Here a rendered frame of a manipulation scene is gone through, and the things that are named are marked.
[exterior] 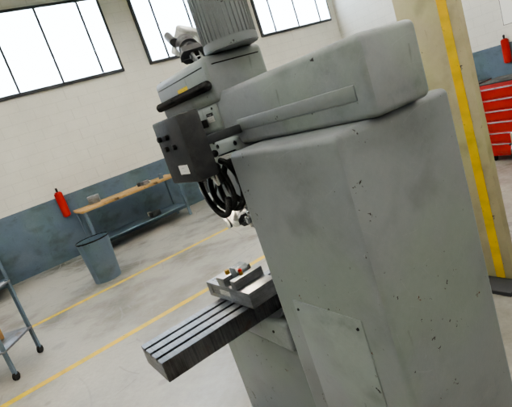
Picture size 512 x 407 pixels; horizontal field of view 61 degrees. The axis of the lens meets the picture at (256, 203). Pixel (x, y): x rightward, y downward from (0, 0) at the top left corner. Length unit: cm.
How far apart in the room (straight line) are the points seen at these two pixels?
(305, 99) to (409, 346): 71
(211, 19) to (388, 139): 75
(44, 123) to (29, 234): 211
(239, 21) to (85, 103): 803
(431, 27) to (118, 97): 748
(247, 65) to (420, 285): 96
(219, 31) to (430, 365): 120
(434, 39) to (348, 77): 206
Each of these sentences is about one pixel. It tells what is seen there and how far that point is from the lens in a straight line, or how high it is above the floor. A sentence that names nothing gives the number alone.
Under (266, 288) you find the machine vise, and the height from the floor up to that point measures 98.
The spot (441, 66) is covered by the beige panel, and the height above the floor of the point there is 153.
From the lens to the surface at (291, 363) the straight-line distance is 192.
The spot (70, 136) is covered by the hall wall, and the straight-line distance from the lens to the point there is 933.
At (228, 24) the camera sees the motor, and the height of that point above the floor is 195.
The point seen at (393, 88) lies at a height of 161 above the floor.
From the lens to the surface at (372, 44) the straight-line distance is 111.
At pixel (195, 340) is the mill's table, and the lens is 174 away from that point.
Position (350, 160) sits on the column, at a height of 149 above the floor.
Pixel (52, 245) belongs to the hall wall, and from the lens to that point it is 922.
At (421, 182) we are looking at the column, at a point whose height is 135.
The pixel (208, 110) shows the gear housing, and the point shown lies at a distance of 165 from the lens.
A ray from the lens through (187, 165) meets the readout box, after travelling 136.
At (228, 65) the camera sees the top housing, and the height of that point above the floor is 184.
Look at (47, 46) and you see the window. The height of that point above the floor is 390.
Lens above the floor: 168
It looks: 12 degrees down
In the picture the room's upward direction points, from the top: 19 degrees counter-clockwise
